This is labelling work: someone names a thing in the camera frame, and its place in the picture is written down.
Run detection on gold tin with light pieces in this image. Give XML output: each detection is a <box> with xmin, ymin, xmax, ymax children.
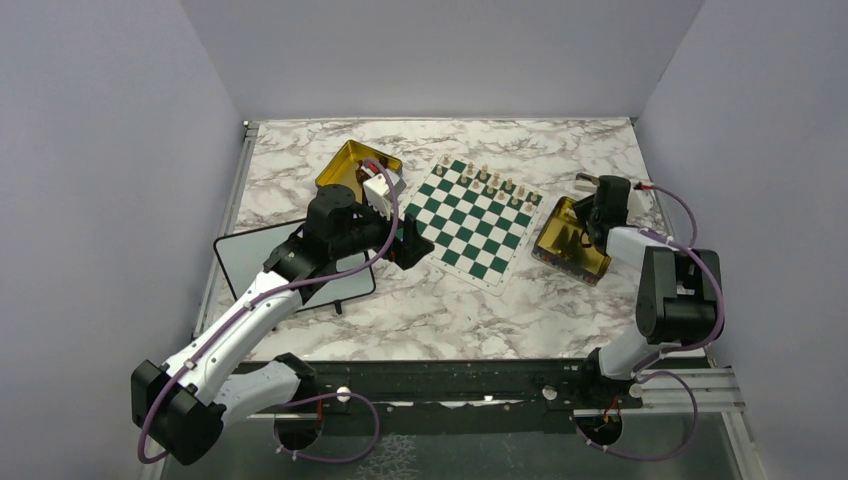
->
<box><xmin>532</xmin><ymin>196</ymin><xmax>611</xmax><ymax>286</ymax></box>

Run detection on green white chess board mat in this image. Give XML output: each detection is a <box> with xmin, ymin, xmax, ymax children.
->
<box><xmin>400</xmin><ymin>154</ymin><xmax>546</xmax><ymax>296</ymax></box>

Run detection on aluminium rail right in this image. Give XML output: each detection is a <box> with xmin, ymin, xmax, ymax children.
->
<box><xmin>572</xmin><ymin>368</ymin><xmax>747</xmax><ymax>417</ymax></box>

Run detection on beige stapler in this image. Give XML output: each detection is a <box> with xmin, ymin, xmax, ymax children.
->
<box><xmin>574</xmin><ymin>172</ymin><xmax>599</xmax><ymax>193</ymax></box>

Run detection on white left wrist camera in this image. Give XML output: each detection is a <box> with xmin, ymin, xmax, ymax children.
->
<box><xmin>363</xmin><ymin>171</ymin><xmax>406</xmax><ymax>220</ymax></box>

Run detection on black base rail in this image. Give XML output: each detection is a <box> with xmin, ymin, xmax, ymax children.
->
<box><xmin>238</xmin><ymin>359</ymin><xmax>710</xmax><ymax>437</ymax></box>

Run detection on small whiteboard with stand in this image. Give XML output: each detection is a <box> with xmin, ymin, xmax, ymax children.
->
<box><xmin>213</xmin><ymin>221</ymin><xmax>378</xmax><ymax>331</ymax></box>

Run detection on gold tin with dark pieces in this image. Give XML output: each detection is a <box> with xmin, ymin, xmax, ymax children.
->
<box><xmin>315</xmin><ymin>140</ymin><xmax>403</xmax><ymax>203</ymax></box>

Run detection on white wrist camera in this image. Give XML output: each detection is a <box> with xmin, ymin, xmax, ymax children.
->
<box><xmin>627</xmin><ymin>183</ymin><xmax>654</xmax><ymax>218</ymax></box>
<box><xmin>363</xmin><ymin>171</ymin><xmax>406</xmax><ymax>220</ymax></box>

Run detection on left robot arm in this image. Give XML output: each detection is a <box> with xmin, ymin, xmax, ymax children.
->
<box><xmin>130</xmin><ymin>174</ymin><xmax>434</xmax><ymax>465</ymax></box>

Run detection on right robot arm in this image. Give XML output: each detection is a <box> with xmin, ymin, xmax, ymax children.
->
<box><xmin>573</xmin><ymin>173</ymin><xmax>725</xmax><ymax>407</ymax></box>

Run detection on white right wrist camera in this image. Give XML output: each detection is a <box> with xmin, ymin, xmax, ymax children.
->
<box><xmin>627</xmin><ymin>183</ymin><xmax>654</xmax><ymax>218</ymax></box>

